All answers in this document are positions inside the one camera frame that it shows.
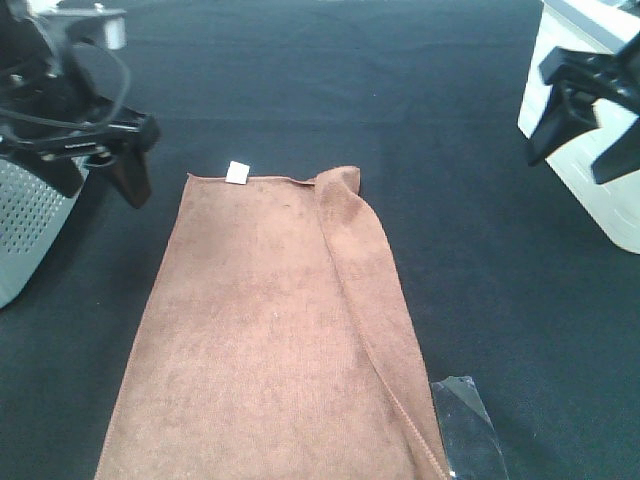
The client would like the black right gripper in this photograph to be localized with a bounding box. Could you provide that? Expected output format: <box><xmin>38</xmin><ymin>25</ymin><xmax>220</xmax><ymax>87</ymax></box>
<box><xmin>527</xmin><ymin>36</ymin><xmax>639</xmax><ymax>185</ymax></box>

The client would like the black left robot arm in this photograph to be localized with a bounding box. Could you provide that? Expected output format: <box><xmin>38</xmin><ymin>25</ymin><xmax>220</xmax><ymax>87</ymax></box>
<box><xmin>1</xmin><ymin>1</ymin><xmax>160</xmax><ymax>208</ymax></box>

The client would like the white perforated laundry basket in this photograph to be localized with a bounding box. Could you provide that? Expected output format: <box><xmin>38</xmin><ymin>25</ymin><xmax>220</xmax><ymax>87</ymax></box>
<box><xmin>0</xmin><ymin>160</ymin><xmax>77</xmax><ymax>307</ymax></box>

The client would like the brown microfiber towel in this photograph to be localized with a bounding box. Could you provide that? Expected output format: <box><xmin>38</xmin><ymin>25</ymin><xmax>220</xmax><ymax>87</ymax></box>
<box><xmin>96</xmin><ymin>166</ymin><xmax>450</xmax><ymax>479</ymax></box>

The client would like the black table cloth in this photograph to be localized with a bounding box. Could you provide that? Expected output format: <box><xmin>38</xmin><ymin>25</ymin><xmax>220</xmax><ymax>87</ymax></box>
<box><xmin>1</xmin><ymin>1</ymin><xmax>639</xmax><ymax>479</ymax></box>

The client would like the clear tape strip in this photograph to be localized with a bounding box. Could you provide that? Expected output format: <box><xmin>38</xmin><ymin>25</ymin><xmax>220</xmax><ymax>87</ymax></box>
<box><xmin>431</xmin><ymin>376</ymin><xmax>509</xmax><ymax>480</ymax></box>

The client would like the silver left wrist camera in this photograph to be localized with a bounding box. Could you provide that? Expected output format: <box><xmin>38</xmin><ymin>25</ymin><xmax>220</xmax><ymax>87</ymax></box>
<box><xmin>40</xmin><ymin>4</ymin><xmax>127</xmax><ymax>50</ymax></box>

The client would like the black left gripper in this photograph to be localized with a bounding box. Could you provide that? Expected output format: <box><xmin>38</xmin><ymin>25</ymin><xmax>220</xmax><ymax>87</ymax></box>
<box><xmin>1</xmin><ymin>42</ymin><xmax>160</xmax><ymax>209</ymax></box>

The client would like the white plastic storage bin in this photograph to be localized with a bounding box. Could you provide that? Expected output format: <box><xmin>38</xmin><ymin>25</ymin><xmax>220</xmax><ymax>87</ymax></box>
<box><xmin>517</xmin><ymin>1</ymin><xmax>639</xmax><ymax>254</ymax></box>

